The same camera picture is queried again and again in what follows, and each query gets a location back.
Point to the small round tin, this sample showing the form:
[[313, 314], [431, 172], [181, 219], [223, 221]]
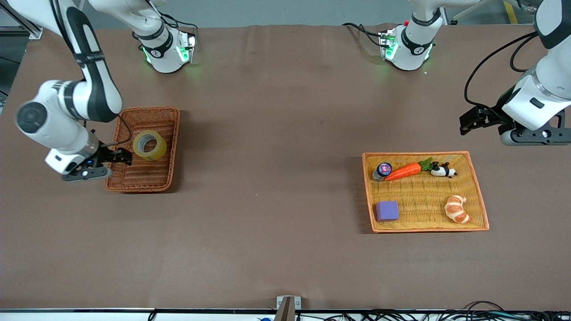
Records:
[[383, 170]]

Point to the aluminium profile frame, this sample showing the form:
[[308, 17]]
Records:
[[33, 32]]

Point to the black white panda toy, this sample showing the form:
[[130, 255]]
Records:
[[440, 170]]

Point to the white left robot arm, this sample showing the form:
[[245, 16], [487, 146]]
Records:
[[412, 49]]

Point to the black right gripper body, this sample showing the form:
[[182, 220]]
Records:
[[106, 154]]

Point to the brown table cover sheet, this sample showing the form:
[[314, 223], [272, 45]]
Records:
[[285, 133]]

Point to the clear yellowish tape roll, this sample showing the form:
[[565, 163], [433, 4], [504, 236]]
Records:
[[158, 154]]

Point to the orange toy carrot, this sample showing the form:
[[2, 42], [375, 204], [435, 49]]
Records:
[[403, 171]]

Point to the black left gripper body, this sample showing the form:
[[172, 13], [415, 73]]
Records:
[[494, 114]]

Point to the toy croissant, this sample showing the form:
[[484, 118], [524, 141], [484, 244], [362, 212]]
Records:
[[456, 209]]

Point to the purple foam block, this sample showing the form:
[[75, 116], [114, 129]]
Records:
[[387, 211]]

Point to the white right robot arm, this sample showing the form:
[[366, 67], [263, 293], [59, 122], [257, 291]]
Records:
[[58, 125]]

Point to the orange wicker tray basket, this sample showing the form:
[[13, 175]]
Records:
[[428, 200]]

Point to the white table edge rail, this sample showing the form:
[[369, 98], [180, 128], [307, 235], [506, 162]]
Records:
[[89, 314]]

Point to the metal bracket with post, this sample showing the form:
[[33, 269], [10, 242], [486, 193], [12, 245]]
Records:
[[285, 307]]

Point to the brown wicker basket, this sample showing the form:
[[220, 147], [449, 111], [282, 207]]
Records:
[[147, 174]]

